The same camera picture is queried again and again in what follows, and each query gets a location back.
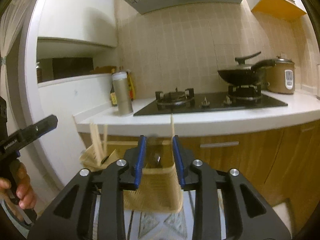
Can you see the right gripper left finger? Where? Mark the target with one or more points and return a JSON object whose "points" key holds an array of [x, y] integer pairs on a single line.
{"points": [[139, 156]]}

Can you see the orange white wall cabinet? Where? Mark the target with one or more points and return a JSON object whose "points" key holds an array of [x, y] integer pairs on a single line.
{"points": [[289, 10]]}

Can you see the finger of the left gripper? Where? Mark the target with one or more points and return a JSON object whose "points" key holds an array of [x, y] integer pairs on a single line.
{"points": [[37, 130]]}

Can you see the dark sauce bottle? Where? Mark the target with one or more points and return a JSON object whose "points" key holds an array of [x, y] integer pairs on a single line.
{"points": [[113, 96]]}

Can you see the black gas hob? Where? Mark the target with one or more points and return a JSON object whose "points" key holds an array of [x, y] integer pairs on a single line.
{"points": [[187, 101]]}

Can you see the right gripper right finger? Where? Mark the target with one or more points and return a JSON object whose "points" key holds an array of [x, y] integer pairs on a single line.
{"points": [[178, 157]]}

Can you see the grey tall canister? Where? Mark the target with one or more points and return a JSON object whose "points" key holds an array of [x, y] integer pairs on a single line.
{"points": [[121, 89]]}

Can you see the person left hand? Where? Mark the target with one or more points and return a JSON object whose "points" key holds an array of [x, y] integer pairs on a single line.
{"points": [[24, 191]]}

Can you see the brown rice cooker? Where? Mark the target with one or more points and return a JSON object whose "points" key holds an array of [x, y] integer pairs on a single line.
{"points": [[281, 78]]}

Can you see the red label sauce bottle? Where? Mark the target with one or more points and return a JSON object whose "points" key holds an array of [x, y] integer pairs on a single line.
{"points": [[132, 91]]}

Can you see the black wok with lid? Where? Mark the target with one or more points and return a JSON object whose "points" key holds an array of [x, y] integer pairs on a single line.
{"points": [[243, 73]]}

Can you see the wooden chopstick pair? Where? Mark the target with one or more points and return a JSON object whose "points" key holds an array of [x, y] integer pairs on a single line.
{"points": [[105, 140], [99, 145]]}

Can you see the blue patterned tablecloth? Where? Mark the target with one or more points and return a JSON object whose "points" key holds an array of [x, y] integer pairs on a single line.
{"points": [[148, 225]]}

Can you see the beige plastic utensil basket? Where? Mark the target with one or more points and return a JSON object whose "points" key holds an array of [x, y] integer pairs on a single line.
{"points": [[159, 190]]}

